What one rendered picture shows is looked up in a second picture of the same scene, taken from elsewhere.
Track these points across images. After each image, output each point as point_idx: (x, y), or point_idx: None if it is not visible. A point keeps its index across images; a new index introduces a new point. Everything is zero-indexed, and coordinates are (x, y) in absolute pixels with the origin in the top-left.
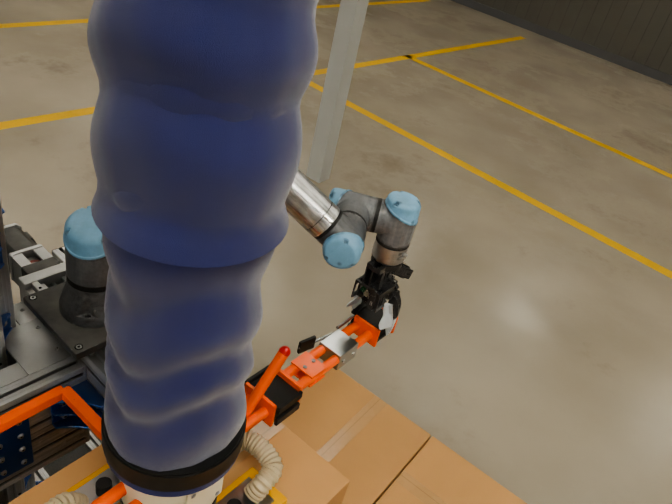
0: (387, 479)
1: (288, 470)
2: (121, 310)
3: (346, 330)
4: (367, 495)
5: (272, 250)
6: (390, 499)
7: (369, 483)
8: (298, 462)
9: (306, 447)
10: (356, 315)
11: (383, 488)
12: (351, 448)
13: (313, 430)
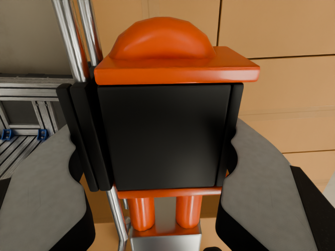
0: (216, 2)
1: (208, 240)
2: None
3: (143, 220)
4: (209, 35)
5: None
6: (229, 20)
7: (204, 22)
8: (209, 232)
9: (205, 220)
10: (122, 197)
11: (217, 15)
12: (165, 0)
13: (122, 16)
